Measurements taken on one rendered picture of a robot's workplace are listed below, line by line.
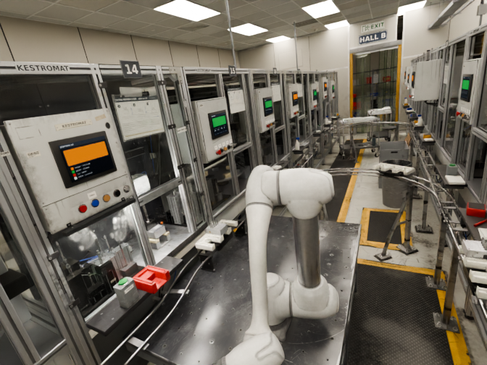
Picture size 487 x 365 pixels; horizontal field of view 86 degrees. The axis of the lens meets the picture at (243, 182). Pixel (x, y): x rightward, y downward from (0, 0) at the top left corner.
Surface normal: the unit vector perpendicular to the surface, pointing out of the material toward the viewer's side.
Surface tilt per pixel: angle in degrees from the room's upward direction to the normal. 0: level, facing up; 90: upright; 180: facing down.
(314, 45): 90
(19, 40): 90
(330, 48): 90
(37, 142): 90
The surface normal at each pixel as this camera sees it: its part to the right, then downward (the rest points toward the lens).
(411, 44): -0.45, 0.35
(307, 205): -0.13, 0.54
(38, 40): 0.88, 0.03
